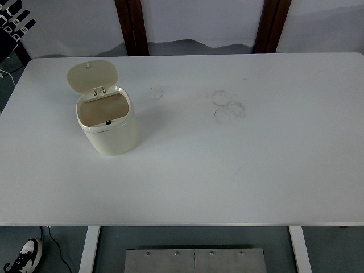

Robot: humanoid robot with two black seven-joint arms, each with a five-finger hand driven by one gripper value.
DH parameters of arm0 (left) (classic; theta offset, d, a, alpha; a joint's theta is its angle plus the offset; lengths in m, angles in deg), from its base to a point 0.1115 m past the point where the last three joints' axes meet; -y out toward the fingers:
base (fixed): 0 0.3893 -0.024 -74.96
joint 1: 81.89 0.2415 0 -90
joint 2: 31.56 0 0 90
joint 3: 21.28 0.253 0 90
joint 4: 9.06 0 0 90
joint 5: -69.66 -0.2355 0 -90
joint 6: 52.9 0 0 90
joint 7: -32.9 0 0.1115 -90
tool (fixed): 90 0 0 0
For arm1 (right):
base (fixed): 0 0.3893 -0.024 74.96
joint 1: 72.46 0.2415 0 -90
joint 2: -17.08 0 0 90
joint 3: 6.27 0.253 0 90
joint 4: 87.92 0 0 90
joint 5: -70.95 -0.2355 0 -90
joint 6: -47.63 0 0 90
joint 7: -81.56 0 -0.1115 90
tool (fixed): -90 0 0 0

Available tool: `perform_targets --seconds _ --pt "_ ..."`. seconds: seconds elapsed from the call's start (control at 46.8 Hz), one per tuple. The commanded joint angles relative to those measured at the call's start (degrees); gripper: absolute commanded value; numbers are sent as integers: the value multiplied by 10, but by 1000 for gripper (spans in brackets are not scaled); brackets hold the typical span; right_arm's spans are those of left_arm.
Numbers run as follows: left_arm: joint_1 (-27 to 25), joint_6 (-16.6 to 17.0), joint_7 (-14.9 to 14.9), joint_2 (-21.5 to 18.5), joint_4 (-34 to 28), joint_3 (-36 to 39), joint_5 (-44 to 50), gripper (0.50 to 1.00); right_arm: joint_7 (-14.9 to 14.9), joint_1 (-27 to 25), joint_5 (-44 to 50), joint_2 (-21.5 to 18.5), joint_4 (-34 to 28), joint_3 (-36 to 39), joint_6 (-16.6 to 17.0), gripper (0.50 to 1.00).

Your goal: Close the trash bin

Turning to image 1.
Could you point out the grey metal plate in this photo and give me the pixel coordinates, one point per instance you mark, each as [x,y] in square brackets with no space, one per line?
[170,263]

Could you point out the cream lidded trash bin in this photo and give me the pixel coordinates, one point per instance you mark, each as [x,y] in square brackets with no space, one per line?
[109,139]

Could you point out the white table leg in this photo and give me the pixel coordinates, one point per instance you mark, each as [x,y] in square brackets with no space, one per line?
[89,250]
[300,250]

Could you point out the person's foot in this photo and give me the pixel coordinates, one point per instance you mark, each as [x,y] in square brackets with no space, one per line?
[27,256]

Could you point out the dark wooden screen post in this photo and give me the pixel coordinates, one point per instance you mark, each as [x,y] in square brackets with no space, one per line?
[133,25]
[271,25]
[24,55]

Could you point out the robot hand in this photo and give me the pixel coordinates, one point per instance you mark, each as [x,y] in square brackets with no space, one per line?
[8,42]

